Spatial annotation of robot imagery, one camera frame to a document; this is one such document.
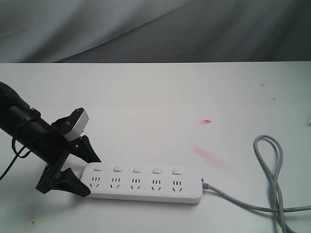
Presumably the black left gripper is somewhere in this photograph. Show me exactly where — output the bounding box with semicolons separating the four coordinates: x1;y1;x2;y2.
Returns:
36;117;101;197

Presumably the white five-outlet power strip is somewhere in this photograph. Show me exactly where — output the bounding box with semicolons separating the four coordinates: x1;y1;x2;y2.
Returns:
80;163;204;204

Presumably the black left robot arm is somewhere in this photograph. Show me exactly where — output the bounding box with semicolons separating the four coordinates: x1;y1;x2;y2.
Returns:
0;83;100;197

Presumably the grey backdrop cloth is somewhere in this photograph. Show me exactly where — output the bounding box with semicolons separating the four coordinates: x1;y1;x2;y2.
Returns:
0;0;311;63

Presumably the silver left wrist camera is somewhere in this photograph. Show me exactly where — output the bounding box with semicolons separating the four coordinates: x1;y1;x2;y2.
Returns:
59;108;89;142

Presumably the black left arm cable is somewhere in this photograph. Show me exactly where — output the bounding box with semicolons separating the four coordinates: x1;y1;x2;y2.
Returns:
0;131;47;182

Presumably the grey power cord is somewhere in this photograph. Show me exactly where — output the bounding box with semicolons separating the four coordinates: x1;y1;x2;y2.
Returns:
200;134;311;233

